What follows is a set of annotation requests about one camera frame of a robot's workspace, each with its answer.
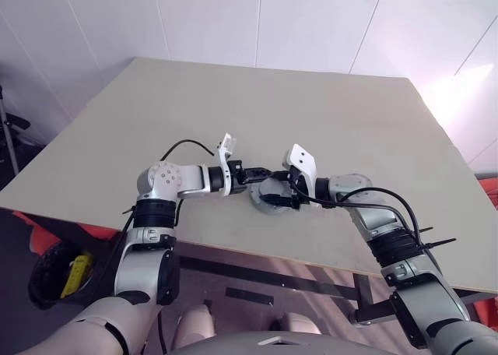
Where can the black zip tie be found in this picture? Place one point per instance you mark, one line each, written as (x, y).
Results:
(441, 242)
(426, 229)

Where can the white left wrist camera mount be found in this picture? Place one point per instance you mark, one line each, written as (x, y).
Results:
(225, 148)

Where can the round motor housing with windings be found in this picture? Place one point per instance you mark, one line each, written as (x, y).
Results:
(258, 204)

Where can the beige right robot foot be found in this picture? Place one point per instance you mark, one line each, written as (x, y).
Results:
(301, 324)

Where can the black metal table frame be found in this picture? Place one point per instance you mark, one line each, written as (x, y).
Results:
(272, 273)

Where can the beige rounded robot shell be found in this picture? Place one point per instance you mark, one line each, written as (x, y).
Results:
(101, 327)

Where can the black mesh basket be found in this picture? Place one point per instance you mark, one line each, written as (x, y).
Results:
(44, 269)

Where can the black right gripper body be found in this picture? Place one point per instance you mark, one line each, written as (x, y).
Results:
(299, 191)

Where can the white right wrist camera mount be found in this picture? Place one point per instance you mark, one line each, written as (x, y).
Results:
(302, 160)

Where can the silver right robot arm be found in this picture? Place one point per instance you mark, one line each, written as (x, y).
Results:
(389, 222)

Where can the beige robot foot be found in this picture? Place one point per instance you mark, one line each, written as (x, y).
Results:
(301, 324)
(196, 325)

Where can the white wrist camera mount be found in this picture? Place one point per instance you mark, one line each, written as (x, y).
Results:
(302, 160)
(225, 148)

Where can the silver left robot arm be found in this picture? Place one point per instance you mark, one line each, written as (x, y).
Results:
(163, 180)

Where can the beige left robot foot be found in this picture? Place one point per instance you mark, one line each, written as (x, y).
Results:
(196, 325)

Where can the grey robot torso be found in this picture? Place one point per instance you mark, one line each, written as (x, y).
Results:
(280, 345)

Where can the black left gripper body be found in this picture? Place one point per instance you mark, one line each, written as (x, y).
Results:
(236, 178)

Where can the black tripod stand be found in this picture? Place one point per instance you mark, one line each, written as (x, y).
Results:
(9, 137)

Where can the black tape strip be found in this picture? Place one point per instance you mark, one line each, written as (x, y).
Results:
(249, 296)

